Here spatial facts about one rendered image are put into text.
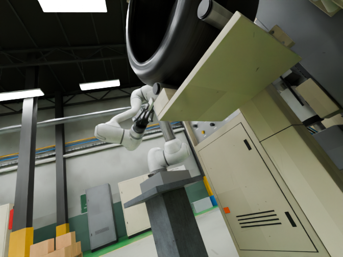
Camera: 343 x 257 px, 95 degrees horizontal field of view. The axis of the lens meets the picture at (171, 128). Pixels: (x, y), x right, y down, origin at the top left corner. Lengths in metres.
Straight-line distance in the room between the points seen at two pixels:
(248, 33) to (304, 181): 0.50
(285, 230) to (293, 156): 0.60
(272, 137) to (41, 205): 9.25
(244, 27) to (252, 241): 1.22
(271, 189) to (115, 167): 8.09
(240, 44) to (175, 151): 1.05
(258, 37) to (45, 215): 9.25
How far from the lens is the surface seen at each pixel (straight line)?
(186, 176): 1.39
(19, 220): 6.30
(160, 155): 1.40
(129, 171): 8.63
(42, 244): 5.73
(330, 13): 0.88
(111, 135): 1.01
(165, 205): 1.25
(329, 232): 0.74
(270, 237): 1.27
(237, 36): 0.42
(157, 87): 0.58
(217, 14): 0.49
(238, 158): 1.19
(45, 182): 9.61
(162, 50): 0.57
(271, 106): 0.71
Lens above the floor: 0.52
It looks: 24 degrees up
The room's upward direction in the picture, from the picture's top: 20 degrees counter-clockwise
